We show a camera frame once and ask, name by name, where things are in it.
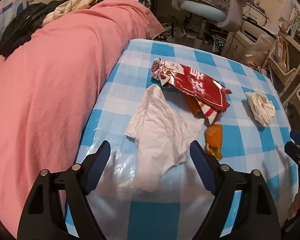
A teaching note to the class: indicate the red snack packet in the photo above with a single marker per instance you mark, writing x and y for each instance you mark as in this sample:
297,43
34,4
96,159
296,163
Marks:
200,85

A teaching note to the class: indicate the white printer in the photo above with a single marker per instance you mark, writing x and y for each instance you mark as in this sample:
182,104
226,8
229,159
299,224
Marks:
257,28

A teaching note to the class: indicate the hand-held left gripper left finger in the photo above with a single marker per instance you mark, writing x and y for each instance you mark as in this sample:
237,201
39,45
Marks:
97,165

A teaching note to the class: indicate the blue white checked tablecloth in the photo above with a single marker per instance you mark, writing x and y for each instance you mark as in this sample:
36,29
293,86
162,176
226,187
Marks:
240,140

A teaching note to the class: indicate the white tissue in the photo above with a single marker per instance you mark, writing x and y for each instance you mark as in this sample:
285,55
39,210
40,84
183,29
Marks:
261,107

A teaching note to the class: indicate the clear plastic bag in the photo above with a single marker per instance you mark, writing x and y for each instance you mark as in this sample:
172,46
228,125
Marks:
260,48

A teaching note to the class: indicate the white book rack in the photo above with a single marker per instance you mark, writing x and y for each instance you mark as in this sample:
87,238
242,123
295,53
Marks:
290,62

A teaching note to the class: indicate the beige clothes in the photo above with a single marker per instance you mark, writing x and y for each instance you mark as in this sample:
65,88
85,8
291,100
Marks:
72,7

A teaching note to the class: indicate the row of upright books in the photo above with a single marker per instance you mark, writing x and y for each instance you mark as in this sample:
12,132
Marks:
282,51

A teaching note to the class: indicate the white drawer cabinet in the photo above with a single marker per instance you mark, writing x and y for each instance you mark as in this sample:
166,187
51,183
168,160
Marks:
236,46

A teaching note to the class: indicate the white cloth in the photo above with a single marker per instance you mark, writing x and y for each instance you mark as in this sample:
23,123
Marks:
160,135

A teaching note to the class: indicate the pink blanket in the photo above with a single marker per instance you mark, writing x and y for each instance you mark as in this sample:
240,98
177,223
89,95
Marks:
52,80

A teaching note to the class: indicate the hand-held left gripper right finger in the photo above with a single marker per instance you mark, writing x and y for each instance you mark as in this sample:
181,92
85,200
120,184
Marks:
202,165

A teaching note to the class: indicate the person's right hand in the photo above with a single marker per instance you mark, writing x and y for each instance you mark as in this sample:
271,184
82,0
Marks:
295,208

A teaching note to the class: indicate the grey blue office chair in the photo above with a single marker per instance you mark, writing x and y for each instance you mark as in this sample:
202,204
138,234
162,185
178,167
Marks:
202,8

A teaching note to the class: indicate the black jacket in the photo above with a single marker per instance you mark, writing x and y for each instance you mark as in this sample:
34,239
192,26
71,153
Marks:
17,35

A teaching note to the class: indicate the orange peel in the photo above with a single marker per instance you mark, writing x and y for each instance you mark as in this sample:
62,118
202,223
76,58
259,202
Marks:
192,106
213,135

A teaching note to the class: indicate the whale print curtain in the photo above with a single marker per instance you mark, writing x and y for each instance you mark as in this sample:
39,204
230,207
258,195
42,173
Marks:
10,12

